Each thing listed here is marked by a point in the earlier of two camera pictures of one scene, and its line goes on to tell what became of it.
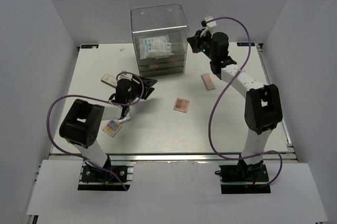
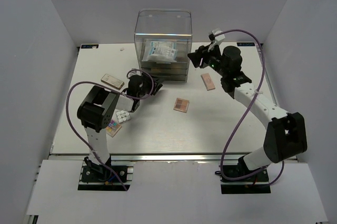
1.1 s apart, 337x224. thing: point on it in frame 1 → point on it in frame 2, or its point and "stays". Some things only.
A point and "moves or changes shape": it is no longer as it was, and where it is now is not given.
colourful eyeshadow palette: x=112 y=127 stays
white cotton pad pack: x=159 y=43 moves or changes shape
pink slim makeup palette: x=207 y=81 stays
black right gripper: x=196 y=41 → x=196 y=57
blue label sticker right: x=245 y=44 stays
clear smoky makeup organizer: x=160 y=33 moves or changes shape
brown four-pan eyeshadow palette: x=181 y=105 stays
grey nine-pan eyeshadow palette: x=125 y=119 stays
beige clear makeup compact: x=109 y=80 stays
